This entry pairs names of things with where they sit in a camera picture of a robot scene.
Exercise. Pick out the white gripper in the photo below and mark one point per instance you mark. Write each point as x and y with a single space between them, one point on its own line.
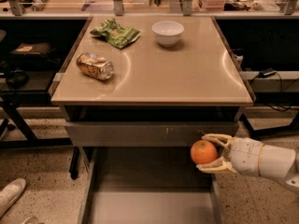
246 155

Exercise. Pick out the orange fruit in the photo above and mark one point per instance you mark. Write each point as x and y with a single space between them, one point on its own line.
203 152

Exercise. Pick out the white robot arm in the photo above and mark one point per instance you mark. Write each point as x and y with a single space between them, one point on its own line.
278 164

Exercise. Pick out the open middle drawer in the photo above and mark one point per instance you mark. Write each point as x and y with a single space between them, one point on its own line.
148 185

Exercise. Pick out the black power adapter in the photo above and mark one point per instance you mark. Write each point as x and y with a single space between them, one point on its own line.
267 72

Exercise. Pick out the white bowl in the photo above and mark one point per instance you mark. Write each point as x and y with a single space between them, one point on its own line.
167 33

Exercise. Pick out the crushed gold soda can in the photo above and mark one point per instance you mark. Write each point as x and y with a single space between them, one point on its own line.
95 66

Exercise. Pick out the green chip bag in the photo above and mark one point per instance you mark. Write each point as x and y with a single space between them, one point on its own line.
114 34

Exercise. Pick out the white shoe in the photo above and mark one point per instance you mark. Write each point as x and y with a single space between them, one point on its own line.
11 193

